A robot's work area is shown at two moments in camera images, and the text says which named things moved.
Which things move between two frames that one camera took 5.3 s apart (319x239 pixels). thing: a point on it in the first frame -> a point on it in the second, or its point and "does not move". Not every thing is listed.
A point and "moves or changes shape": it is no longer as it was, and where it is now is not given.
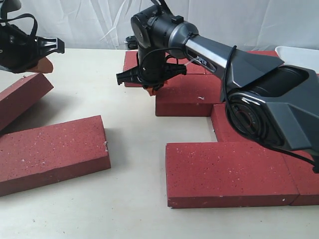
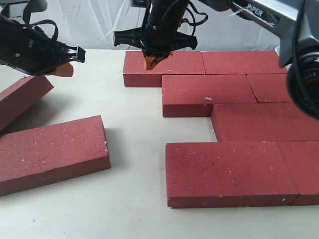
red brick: x=18 y=100 does not move
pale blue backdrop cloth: x=252 y=25 does not move
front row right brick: x=306 y=180 does not move
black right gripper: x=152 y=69 -> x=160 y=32
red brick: x=39 y=156 does not move
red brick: x=189 y=95 moves or changes shape
